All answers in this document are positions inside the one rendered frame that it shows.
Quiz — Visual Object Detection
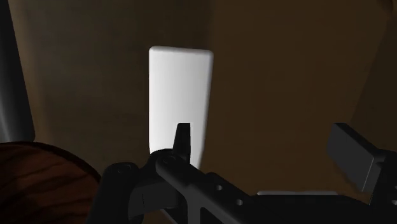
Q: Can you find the dark grey tall cylinder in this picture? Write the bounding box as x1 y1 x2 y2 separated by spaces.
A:
0 0 36 144

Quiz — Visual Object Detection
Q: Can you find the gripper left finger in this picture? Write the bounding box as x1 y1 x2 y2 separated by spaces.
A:
87 122 256 224

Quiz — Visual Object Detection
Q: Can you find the white rectangular block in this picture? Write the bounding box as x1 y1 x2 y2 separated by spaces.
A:
148 45 214 171

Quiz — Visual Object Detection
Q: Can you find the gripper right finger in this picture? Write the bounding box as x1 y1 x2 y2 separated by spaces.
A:
327 122 397 224

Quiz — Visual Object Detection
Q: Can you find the brown wooden round bowl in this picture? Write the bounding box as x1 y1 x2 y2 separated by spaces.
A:
0 141 102 224

